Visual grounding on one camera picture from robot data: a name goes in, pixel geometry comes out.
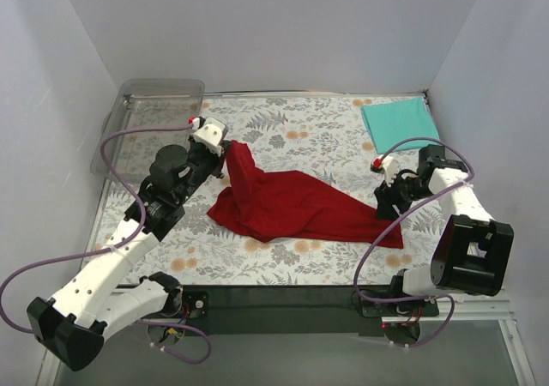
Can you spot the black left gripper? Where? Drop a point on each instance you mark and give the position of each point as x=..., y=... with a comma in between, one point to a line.
x=213, y=159

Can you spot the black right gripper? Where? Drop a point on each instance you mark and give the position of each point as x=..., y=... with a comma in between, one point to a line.
x=387, y=196

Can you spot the clear plastic bin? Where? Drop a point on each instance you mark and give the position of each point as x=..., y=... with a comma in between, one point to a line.
x=147, y=103

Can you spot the red t shirt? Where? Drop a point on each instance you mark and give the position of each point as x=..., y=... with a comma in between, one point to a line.
x=293, y=204

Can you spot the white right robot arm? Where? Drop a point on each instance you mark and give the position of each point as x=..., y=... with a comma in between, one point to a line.
x=473, y=252

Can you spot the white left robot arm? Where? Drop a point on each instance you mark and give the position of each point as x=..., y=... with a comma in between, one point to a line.
x=75, y=322

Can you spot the folded teal t shirt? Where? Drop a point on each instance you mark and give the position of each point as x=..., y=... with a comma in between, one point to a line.
x=394, y=122

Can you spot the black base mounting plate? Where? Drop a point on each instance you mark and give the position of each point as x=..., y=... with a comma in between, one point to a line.
x=269, y=310

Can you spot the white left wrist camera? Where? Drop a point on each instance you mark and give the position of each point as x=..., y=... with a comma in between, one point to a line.
x=209, y=132

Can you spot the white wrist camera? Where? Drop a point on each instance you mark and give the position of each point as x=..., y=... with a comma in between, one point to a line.
x=209, y=132
x=387, y=166

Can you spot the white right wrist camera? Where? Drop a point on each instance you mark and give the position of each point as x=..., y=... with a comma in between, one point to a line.
x=387, y=166

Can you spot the aluminium frame rail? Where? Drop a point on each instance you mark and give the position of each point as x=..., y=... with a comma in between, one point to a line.
x=467, y=308

